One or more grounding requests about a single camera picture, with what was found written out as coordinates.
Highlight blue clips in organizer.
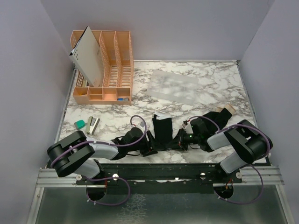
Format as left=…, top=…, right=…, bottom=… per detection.
left=117, top=97, right=129, bottom=101

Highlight orange plastic desk organizer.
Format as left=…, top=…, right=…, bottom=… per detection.
left=73, top=30, right=134, bottom=105

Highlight aluminium frame rail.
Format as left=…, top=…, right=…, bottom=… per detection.
left=36, top=168, right=106, bottom=189

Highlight grey green stapler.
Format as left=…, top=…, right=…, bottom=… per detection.
left=86, top=116, right=100, bottom=135

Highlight black white boxer briefs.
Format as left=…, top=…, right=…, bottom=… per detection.
left=152, top=112, right=180, bottom=151

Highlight white booklet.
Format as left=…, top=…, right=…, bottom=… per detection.
left=69, top=26, right=104, bottom=87

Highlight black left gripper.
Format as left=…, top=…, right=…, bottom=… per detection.
left=127, top=131, right=163, bottom=157

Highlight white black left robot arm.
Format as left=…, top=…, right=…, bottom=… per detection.
left=47, top=127, right=157, bottom=184

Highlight clear plastic box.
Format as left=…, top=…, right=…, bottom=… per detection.
left=147, top=70, right=199, bottom=105

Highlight black folded garment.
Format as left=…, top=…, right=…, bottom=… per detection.
left=202, top=108, right=232, bottom=134

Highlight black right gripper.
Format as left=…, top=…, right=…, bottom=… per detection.
left=166, top=128, right=200, bottom=151

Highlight green eraser block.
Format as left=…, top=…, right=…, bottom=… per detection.
left=74, top=120, right=86, bottom=130

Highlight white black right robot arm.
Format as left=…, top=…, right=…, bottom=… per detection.
left=176, top=116, right=273, bottom=182

